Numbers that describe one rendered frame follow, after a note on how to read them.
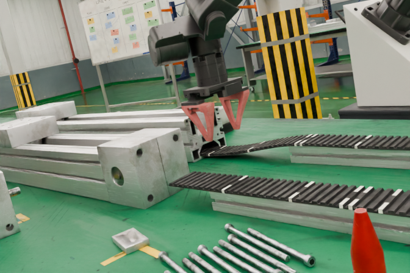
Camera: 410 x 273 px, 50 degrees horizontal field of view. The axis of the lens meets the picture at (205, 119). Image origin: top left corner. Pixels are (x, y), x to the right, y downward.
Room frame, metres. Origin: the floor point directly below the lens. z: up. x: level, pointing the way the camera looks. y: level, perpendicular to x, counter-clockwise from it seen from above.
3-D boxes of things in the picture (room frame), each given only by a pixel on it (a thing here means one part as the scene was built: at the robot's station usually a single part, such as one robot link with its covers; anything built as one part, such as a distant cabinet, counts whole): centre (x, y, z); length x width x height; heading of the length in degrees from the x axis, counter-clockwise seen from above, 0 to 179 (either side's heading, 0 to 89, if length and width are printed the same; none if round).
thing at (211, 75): (0.82, -0.03, 0.94); 0.10 x 0.07 x 0.07; 134
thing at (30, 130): (1.00, 0.42, 0.87); 0.16 x 0.11 x 0.07; 44
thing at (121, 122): (1.13, 0.28, 0.82); 0.80 x 0.10 x 0.09; 44
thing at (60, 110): (1.31, 0.46, 0.87); 0.16 x 0.11 x 0.07; 44
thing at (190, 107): (0.80, -0.01, 0.87); 0.07 x 0.07 x 0.09; 44
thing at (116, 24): (6.77, 0.91, 0.97); 1.51 x 0.50 x 1.95; 58
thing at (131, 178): (0.69, 0.10, 0.83); 0.12 x 0.09 x 0.10; 134
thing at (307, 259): (0.42, -0.05, 0.78); 0.11 x 0.01 x 0.01; 26
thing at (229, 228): (0.44, -0.02, 0.78); 0.11 x 0.01 x 0.01; 28
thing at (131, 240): (0.51, 0.12, 0.78); 0.05 x 0.03 x 0.01; 29
